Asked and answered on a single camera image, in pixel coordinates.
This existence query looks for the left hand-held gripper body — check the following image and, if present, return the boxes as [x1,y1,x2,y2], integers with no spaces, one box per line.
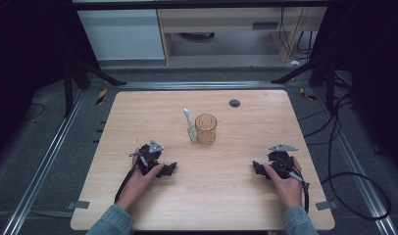
[135,139,165,176]

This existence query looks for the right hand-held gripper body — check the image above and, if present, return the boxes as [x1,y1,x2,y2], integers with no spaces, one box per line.
[267,143,300,180]

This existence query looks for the white toothbrush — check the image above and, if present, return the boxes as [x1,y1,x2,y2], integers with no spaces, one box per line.
[182,108,199,144]

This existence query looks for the amber glass mug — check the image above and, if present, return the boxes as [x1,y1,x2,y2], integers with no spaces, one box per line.
[186,113,219,146]

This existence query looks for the person's right hand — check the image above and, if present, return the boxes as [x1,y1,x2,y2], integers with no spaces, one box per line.
[263,156,304,211]

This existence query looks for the person's left hand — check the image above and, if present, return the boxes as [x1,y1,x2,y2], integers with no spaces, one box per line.
[116,156,165,213]

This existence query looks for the grey tape patch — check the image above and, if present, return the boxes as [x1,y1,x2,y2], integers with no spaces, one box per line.
[315,200,339,212]
[67,200,91,211]

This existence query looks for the yellow black tape strip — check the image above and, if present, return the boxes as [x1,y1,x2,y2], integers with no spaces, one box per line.
[298,86,318,102]
[95,88,109,106]

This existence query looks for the black metal stand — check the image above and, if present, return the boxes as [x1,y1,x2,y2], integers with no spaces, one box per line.
[63,58,127,118]
[271,58,354,114]

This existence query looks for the white cabinet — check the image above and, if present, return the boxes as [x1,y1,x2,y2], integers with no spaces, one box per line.
[75,8,166,62]

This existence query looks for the dark object under desk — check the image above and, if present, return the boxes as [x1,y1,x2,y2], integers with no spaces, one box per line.
[179,31,216,42]

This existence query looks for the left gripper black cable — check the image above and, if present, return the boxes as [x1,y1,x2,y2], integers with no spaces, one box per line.
[114,165,140,205]

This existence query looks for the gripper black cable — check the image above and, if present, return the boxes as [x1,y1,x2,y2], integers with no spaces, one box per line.
[278,158,311,215]
[114,165,140,205]

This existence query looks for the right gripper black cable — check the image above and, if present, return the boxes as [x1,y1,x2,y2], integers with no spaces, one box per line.
[278,158,311,215]

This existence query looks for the looped black floor cable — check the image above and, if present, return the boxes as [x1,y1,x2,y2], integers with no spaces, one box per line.
[297,92,393,220]

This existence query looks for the aluminium floor rail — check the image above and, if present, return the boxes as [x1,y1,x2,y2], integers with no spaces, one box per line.
[2,90,87,235]
[116,80,285,91]
[312,87,398,235]

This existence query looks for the thin black floor cable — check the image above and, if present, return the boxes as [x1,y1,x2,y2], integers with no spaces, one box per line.
[22,102,46,122]

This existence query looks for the hanging black cables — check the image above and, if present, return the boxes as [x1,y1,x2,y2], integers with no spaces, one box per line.
[277,6,317,62]

